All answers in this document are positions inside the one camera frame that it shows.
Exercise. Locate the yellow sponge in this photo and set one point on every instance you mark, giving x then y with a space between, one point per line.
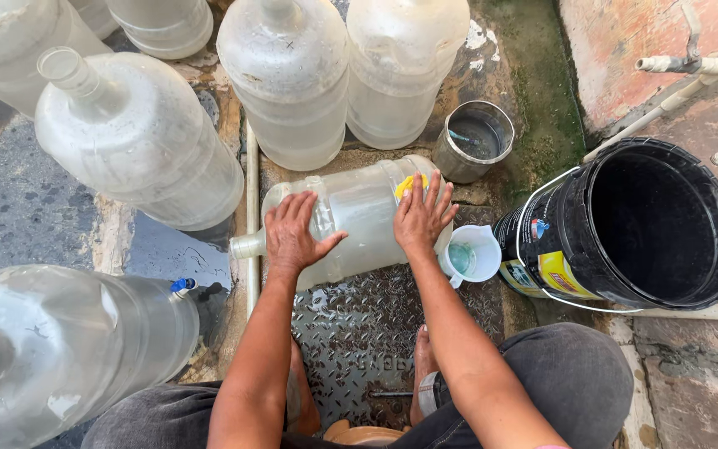
407 184

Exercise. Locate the black plastic bucket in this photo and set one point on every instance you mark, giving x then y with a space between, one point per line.
652 231

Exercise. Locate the person's right foot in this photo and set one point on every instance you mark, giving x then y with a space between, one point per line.
422 355

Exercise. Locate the person's right hand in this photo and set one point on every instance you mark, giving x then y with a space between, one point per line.
421 221

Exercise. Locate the tan wooden stool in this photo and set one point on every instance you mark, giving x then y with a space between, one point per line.
362 434

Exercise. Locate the metal checker plate cover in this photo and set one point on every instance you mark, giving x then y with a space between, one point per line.
359 337

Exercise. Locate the clear water jug with sponge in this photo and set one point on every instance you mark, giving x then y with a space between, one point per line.
359 215

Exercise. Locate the clear jug with open neck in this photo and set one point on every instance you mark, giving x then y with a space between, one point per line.
141 137

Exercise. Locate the white plastic measuring jug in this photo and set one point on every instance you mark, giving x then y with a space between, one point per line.
487 252

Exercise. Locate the clear jug with blue cap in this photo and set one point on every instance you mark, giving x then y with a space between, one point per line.
66 349

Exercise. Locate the person's grey jeans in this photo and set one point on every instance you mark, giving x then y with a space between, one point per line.
558 374

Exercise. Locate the clear jug with cross mark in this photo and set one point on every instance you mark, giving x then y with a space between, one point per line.
287 87

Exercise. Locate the person's left hand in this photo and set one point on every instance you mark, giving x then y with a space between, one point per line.
293 234

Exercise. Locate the white pipe with tap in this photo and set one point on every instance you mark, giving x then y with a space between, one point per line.
677 100

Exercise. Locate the clear plastic water jug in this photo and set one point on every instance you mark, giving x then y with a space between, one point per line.
399 68
163 28
16 43

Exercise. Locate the blue jug cap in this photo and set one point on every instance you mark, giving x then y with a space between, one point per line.
182 285

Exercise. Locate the white pipe with joint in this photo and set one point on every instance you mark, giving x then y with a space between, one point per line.
708 310

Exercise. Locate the thin white pipe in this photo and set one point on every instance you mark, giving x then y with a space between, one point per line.
252 187

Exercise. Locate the steel pot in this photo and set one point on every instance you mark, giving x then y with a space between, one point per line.
455 165

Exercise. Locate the blue brush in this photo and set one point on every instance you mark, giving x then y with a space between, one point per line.
463 137

